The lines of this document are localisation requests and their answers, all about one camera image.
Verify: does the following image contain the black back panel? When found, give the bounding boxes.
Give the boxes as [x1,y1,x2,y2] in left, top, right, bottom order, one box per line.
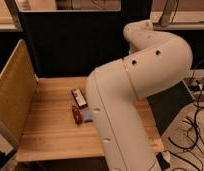
[19,0,152,77]

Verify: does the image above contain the dark right side panel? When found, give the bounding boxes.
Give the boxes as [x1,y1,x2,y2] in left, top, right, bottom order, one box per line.
[147,81,193,134]

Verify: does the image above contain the blue cloth piece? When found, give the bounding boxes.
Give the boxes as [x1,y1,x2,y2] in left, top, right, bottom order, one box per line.
[83,110,93,123]

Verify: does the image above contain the dark candy bar box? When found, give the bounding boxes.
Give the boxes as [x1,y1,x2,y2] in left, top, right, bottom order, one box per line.
[71,89,87,109]

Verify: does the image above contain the black floor cables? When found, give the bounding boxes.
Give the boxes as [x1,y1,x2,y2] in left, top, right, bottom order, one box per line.
[167,56,204,171]

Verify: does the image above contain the power strip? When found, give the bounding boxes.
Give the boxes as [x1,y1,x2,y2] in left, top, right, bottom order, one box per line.
[189,78,204,91]

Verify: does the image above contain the wooden left side panel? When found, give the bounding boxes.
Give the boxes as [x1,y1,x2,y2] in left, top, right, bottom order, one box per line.
[0,39,37,148]

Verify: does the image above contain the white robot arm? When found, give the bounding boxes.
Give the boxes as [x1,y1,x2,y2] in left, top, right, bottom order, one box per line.
[86,20,193,171]

